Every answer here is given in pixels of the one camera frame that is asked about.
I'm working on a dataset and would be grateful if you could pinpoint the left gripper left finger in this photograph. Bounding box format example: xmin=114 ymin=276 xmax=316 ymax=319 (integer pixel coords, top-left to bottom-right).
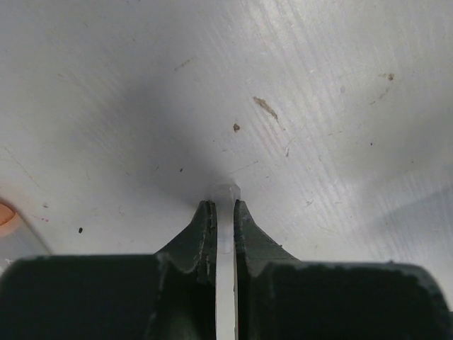
xmin=1 ymin=201 xmax=217 ymax=339

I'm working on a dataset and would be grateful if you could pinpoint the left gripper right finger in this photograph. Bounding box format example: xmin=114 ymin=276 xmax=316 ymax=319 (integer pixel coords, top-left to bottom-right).
xmin=234 ymin=200 xmax=452 ymax=339

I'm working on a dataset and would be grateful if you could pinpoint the clear pen cap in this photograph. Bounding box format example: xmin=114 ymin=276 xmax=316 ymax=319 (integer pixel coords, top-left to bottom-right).
xmin=209 ymin=183 xmax=241 ymax=255

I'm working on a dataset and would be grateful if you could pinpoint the orange tip marker pen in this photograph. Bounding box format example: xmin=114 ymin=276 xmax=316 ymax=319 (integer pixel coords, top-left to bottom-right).
xmin=1 ymin=203 xmax=50 ymax=271

